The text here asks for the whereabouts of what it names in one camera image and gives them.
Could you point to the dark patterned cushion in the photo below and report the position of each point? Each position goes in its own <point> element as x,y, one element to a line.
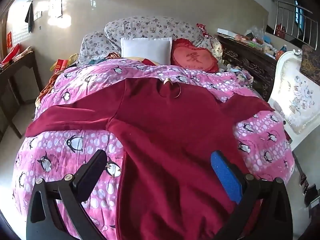
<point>311,61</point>

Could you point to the dark hanging cloth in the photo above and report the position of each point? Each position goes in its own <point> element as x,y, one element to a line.
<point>30,16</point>

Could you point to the wall chart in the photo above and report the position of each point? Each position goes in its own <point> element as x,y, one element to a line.
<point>56,1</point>

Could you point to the teal cloth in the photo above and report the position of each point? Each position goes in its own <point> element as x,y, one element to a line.
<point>98,60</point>

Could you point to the small floral pillow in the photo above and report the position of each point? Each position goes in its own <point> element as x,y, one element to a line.
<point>96,45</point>

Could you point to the red heart cushion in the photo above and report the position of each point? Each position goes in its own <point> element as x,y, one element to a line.
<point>195,57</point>

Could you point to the white floral chair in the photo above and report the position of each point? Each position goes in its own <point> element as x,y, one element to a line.
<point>295,97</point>

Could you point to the white pillow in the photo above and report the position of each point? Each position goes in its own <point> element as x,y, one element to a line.
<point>145,48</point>

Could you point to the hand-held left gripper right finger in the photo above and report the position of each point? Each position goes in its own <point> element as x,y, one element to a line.
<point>226,175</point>

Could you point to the orange cloth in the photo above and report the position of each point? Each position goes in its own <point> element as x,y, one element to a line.
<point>47,85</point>

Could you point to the metal stair railing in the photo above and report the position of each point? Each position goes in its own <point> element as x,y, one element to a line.
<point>287,12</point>

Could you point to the yellow red blanket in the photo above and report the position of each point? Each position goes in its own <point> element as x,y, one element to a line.
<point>147,62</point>

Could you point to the red yellow boxes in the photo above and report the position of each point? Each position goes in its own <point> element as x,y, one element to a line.
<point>60,65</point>

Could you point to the red patterned cloth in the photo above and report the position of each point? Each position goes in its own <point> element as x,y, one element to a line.
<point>203,30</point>

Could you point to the clutter of packets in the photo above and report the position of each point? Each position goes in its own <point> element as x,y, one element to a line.
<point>257,41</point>

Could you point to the dark carved wooden cabinet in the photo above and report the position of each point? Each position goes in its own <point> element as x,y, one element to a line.
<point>252,65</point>

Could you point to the dark wooden side table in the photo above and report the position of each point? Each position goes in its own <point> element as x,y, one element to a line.
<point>27,58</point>

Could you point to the floral grey bedding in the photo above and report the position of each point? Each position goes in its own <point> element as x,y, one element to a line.
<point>150,26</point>

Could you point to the red flat box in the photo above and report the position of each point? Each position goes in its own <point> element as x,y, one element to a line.
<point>11,53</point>

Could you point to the red wall paper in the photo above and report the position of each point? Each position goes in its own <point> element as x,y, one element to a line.
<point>9,39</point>

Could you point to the pink penguin blanket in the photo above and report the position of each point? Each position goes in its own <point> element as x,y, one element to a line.
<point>75,85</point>

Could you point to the dark red sweater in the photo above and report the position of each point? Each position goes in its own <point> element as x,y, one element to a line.
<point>162,130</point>

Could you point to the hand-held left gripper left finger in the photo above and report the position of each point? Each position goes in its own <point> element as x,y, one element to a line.
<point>92,172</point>

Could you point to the pile of small clothes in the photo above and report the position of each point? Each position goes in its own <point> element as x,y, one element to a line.
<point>237,73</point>

